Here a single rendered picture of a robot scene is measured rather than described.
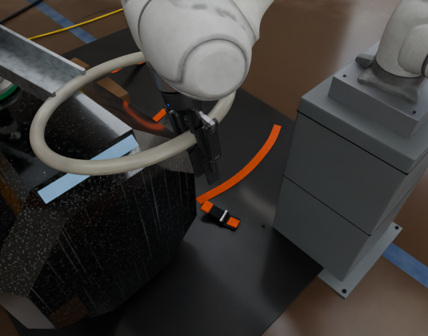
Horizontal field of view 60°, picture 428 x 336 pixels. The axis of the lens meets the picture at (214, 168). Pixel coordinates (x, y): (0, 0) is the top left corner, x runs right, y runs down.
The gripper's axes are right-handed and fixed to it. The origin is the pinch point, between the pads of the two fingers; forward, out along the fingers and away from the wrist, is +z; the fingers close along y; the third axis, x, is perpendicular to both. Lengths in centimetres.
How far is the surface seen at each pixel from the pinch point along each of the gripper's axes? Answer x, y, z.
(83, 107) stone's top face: 0, 58, 4
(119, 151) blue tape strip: 2.5, 37.8, 11.3
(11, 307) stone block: 51, 45, 42
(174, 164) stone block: -12.5, 37.2, 28.0
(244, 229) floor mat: -37, 40, 92
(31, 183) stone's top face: 26.7, 41.4, 6.6
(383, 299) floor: -54, -23, 108
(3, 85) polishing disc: 13, 81, -5
